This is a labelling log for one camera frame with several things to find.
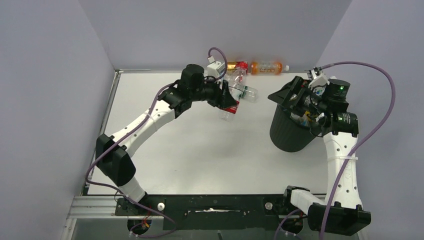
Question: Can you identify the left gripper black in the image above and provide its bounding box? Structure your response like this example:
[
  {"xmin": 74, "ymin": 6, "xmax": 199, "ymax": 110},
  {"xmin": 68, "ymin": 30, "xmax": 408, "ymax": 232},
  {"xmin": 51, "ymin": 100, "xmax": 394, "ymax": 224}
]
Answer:
[{"xmin": 190, "ymin": 75, "xmax": 236, "ymax": 109}]

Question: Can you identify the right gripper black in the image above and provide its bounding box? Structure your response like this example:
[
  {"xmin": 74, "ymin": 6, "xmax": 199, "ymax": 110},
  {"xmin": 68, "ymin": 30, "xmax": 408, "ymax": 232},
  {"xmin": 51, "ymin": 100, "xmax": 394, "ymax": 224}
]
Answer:
[{"xmin": 267, "ymin": 76, "xmax": 329, "ymax": 117}]

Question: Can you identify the clear bottle dark green label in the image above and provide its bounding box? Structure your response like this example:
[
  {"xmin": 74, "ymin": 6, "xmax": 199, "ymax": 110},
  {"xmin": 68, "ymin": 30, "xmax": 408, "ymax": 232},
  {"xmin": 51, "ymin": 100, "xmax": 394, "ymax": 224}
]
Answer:
[{"xmin": 230, "ymin": 85, "xmax": 259, "ymax": 103}]

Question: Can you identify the yellow juice bottle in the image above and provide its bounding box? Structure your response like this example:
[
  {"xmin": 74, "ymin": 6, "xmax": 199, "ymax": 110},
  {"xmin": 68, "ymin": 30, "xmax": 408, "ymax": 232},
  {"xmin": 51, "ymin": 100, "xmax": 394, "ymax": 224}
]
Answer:
[{"xmin": 299, "ymin": 111, "xmax": 312, "ymax": 127}]

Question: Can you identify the black ribbed plastic bin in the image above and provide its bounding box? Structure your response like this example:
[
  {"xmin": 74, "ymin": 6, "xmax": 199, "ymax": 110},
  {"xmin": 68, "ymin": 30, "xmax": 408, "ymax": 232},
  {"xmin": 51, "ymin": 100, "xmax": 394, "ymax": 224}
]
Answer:
[{"xmin": 269, "ymin": 104, "xmax": 321, "ymax": 153}]

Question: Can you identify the clear bottle red blue label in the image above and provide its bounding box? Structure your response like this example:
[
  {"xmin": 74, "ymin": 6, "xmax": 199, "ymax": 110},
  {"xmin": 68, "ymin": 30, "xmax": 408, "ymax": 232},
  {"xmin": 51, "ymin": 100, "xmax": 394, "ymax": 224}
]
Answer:
[{"xmin": 224, "ymin": 68, "xmax": 247, "ymax": 90}]

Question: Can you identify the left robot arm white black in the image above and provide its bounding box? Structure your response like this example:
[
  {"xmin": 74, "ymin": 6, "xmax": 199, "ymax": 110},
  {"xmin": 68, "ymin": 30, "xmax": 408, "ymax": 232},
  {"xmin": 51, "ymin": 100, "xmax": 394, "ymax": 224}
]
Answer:
[{"xmin": 95, "ymin": 61, "xmax": 238, "ymax": 202}]

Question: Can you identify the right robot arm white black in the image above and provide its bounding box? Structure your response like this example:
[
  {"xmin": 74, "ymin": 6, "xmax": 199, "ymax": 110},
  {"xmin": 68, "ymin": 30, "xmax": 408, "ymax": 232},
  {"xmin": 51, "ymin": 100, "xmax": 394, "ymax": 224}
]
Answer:
[{"xmin": 268, "ymin": 76, "xmax": 371, "ymax": 236}]

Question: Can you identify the red gold label bottle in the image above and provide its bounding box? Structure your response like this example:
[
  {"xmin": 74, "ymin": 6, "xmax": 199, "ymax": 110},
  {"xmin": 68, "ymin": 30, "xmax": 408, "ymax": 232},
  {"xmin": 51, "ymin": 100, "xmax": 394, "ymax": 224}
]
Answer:
[{"xmin": 225, "ymin": 61, "xmax": 249, "ymax": 75}]

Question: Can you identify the orange drink bottle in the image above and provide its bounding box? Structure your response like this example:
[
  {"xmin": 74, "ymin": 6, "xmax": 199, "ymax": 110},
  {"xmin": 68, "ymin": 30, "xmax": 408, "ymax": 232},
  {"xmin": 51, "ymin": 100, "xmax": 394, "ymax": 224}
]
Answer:
[{"xmin": 251, "ymin": 61, "xmax": 290, "ymax": 75}]

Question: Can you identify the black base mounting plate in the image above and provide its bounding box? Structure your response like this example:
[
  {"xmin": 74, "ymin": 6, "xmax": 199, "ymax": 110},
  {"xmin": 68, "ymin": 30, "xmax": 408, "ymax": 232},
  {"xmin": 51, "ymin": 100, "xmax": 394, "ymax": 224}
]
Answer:
[{"xmin": 115, "ymin": 194, "xmax": 294, "ymax": 231}]

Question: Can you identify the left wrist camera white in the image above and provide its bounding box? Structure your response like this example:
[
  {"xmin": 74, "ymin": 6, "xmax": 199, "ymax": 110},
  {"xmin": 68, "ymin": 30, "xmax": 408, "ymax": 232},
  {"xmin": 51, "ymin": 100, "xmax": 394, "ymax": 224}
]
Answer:
[{"xmin": 205, "ymin": 56, "xmax": 228, "ymax": 82}]

